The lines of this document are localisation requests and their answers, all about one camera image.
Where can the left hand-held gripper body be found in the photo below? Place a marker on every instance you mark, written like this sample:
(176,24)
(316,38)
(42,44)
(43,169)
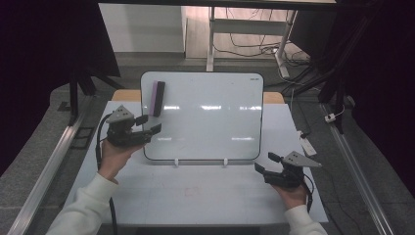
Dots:
(125,135)

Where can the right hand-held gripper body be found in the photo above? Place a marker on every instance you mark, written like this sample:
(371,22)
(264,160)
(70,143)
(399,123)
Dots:
(287,176)

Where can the person's right hand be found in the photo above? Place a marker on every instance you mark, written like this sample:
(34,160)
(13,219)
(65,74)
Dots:
(293,196)

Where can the person's left hand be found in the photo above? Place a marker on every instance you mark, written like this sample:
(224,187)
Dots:
(114,160)

